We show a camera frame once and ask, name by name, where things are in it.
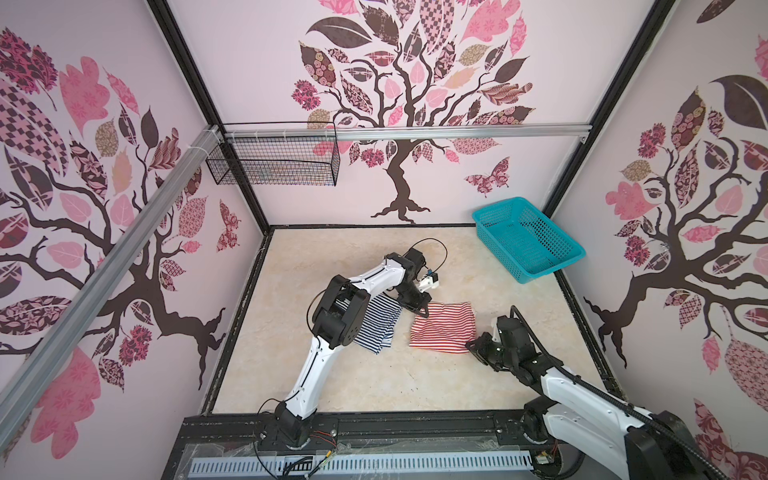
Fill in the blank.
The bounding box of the blue white striped tank top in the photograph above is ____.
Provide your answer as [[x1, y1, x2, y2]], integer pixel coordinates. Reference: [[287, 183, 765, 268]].
[[354, 293, 402, 355]]

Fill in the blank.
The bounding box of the white slotted cable duct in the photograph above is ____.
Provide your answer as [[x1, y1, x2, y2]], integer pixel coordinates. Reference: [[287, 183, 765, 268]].
[[187, 451, 533, 479]]

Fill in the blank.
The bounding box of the aluminium rail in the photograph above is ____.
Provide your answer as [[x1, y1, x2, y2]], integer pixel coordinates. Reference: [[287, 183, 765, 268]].
[[225, 123, 592, 141], [1, 125, 221, 447]]

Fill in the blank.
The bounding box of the black corner frame post left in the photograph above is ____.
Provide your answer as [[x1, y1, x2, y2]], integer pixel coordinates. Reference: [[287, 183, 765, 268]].
[[147, 0, 272, 235]]

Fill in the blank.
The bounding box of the black corner frame post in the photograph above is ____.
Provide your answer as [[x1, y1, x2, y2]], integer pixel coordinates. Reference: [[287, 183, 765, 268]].
[[542, 0, 678, 220], [147, 0, 272, 235]]

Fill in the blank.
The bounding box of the teal plastic basket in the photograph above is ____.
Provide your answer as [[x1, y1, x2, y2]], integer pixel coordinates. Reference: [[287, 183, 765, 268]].
[[472, 197, 586, 284]]

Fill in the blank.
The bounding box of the aluminium rail back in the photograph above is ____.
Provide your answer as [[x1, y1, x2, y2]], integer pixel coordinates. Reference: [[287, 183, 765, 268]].
[[225, 123, 592, 141]]

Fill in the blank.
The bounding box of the red white striped tank top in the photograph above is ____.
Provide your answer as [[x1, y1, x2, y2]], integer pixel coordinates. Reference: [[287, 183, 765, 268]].
[[409, 302, 477, 354]]

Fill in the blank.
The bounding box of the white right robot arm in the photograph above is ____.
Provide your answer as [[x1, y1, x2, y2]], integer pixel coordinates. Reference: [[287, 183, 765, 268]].
[[465, 308, 727, 479]]

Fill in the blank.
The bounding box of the black corner frame post right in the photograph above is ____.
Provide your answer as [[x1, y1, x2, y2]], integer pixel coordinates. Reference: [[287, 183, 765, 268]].
[[542, 0, 678, 220]]

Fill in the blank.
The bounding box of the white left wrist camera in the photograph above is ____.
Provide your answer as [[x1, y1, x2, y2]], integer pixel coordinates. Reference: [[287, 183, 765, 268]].
[[417, 270, 439, 293]]

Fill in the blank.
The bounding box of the black corrugated cable conduit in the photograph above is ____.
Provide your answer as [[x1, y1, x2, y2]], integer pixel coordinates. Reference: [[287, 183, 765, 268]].
[[509, 305, 730, 480]]

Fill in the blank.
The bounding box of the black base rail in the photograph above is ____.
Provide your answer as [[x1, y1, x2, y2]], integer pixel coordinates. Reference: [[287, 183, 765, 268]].
[[176, 410, 531, 451]]

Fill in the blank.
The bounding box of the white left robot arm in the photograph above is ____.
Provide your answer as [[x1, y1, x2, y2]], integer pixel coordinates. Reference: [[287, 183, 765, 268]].
[[274, 247, 431, 448]]

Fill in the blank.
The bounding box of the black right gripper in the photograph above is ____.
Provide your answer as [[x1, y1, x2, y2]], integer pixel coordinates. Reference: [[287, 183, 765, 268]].
[[464, 331, 516, 370]]

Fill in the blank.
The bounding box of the aluminium rail left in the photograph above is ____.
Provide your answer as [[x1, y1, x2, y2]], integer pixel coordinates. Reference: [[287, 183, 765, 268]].
[[1, 125, 221, 447]]

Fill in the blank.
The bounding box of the black wire mesh basket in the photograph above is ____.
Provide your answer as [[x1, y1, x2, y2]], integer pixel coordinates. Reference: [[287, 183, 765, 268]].
[[206, 120, 341, 187]]

